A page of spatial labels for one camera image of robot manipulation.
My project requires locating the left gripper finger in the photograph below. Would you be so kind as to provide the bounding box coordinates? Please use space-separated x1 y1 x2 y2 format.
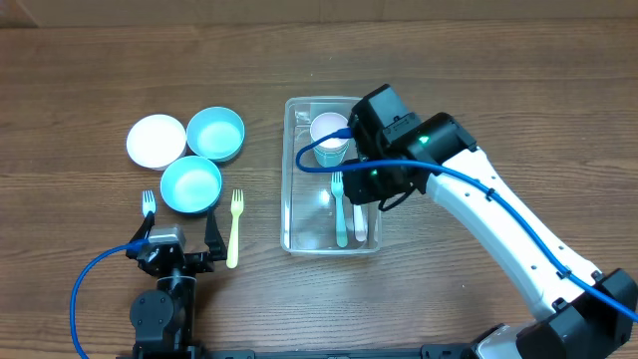
204 206 227 261
126 212 156 258

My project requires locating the pale green fork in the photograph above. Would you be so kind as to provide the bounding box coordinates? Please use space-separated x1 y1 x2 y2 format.
331 172 348 248

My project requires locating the white plastic spoon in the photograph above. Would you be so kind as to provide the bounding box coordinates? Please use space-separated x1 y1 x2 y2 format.
353 204 367 242

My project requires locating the light blue plastic cup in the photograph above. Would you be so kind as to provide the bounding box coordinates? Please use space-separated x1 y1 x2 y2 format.
313 144 349 168

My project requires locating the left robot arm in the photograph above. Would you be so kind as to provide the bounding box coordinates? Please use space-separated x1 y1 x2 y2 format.
126 208 227 358

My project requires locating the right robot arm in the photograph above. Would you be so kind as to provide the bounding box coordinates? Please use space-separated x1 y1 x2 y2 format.
341 112 637 358

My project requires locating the clear plastic container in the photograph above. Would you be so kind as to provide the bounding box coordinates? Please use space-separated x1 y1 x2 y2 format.
281 96 382 255

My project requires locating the white fork left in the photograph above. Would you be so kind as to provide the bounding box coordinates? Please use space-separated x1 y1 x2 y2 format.
142 189 157 217

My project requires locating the yellow plastic fork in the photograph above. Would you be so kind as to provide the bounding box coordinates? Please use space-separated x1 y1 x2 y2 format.
226 189 244 269

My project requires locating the teal bowl lower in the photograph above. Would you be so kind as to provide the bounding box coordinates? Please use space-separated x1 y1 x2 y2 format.
159 156 223 214

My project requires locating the teal bowl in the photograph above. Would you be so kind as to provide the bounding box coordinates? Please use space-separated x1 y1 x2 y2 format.
186 107 245 163
159 156 223 214

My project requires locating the white bowl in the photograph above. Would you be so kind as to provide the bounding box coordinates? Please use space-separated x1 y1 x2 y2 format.
126 114 186 171

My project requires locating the teal bowl upper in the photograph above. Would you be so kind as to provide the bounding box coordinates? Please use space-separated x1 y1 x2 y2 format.
186 107 245 163

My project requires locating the left blue cable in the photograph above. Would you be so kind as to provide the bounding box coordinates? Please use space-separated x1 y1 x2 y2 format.
69 238 151 359

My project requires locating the blue cable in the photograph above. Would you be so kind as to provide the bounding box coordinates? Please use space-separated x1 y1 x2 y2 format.
69 238 151 359
294 127 638 323

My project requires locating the right blue cable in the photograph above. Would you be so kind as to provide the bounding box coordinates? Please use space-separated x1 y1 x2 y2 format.
294 127 638 323

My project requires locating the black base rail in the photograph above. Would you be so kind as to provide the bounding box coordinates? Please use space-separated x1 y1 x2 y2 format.
117 344 478 359

